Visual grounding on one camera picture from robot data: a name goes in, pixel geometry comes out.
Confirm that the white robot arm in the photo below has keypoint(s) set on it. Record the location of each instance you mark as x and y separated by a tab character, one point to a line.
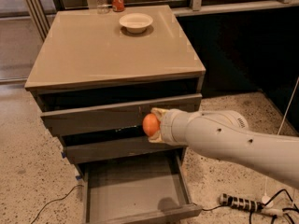
225	136

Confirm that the black white power strip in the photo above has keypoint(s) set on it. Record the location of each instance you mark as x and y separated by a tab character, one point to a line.
240	203

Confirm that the orange fruit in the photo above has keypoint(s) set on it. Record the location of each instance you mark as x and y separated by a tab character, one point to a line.
150	125

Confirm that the white paper bowl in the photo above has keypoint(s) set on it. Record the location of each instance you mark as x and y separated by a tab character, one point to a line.
136	23

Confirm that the grey middle drawer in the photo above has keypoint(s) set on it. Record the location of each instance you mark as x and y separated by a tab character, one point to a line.
89	147

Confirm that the grey top drawer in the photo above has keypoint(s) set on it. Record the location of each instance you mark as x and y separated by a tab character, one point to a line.
108	117

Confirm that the grey drawer cabinet beige top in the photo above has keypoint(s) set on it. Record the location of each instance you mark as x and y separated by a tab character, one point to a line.
89	59

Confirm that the grey open bottom drawer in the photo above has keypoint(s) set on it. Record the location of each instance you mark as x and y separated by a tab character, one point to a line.
145	189

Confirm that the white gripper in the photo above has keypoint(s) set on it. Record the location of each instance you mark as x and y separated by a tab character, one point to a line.
168	127

